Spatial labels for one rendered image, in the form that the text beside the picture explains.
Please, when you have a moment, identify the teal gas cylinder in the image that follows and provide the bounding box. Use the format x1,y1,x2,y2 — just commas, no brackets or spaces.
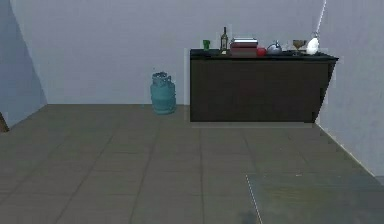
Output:
149,71,177,116

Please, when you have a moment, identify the dark brown counter cabinet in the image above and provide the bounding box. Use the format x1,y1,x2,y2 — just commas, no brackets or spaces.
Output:
189,48,340,124

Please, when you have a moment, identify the dark glass bottle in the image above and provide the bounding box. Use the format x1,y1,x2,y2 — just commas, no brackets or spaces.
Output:
220,26,229,53

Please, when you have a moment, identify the silver kettle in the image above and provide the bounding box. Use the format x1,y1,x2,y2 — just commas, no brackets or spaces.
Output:
266,40,283,56

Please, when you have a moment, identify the brown goblet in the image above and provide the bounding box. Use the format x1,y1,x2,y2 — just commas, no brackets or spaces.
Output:
292,39,307,54

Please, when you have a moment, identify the white vase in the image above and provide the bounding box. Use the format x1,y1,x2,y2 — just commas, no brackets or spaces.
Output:
305,31,321,56

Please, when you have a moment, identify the brown wooden furniture corner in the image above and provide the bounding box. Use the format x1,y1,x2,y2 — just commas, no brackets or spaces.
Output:
0,112,10,134

